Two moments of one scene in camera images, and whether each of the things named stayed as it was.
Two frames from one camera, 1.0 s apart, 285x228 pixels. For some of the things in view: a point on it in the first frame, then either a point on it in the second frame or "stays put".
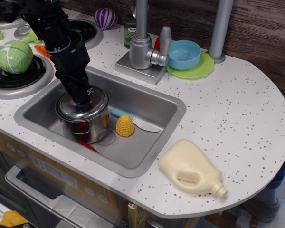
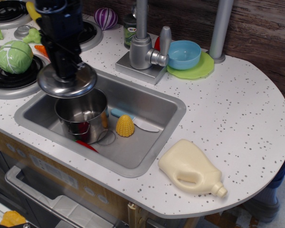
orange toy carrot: (42, 48) stays put
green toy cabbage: (14, 57) stays put
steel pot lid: (67, 109) -> (51, 83)
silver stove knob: (22, 32) stays put
